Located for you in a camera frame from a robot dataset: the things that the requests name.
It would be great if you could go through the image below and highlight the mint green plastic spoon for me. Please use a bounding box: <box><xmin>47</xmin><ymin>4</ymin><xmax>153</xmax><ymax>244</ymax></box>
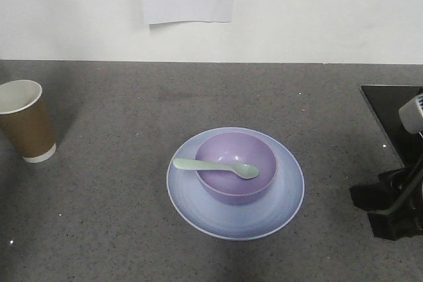
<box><xmin>173</xmin><ymin>158</ymin><xmax>260</xmax><ymax>180</ymax></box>

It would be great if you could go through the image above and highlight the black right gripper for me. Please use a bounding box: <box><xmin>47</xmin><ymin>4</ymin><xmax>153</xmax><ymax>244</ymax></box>
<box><xmin>350</xmin><ymin>166</ymin><xmax>422</xmax><ymax>240</ymax></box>

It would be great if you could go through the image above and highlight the black induction cooktop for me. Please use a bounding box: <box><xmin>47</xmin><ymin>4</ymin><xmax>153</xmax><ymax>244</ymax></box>
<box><xmin>361</xmin><ymin>85</ymin><xmax>422</xmax><ymax>166</ymax></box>

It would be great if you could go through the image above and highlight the light blue plate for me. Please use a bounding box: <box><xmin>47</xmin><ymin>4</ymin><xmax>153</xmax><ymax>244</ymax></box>
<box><xmin>167</xmin><ymin>127</ymin><xmax>305</xmax><ymax>241</ymax></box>

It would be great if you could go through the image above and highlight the purple plastic bowl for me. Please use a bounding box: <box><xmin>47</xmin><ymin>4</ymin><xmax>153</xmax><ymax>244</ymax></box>
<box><xmin>195</xmin><ymin>132</ymin><xmax>278</xmax><ymax>205</ymax></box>

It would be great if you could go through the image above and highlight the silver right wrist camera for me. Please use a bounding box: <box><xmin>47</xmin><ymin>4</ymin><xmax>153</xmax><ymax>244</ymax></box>
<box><xmin>399</xmin><ymin>94</ymin><xmax>422</xmax><ymax>134</ymax></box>

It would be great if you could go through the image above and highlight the brown paper cup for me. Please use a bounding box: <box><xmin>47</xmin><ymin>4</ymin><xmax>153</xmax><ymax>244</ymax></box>
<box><xmin>1</xmin><ymin>80</ymin><xmax>56</xmax><ymax>164</ymax></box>

